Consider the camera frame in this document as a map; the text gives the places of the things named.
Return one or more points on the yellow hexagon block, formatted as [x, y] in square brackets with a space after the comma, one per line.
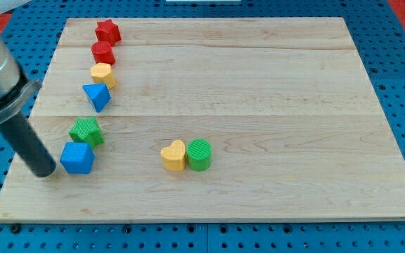
[102, 73]

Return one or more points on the green star block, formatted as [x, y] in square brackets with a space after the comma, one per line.
[87, 130]

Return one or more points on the light wooden board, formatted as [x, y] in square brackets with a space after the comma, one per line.
[296, 129]

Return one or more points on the blue triangle block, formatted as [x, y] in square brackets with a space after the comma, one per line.
[98, 95]

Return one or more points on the green cylinder block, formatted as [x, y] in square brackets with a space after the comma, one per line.
[199, 154]

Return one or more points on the yellow heart block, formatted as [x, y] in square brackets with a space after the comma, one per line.
[174, 156]

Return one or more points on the red cylinder block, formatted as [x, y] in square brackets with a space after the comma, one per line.
[102, 52]

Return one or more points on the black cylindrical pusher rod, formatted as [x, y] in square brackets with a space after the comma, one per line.
[21, 136]

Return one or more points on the red star block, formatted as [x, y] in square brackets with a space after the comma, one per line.
[108, 31]

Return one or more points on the blue cube block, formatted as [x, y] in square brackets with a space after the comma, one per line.
[77, 158]

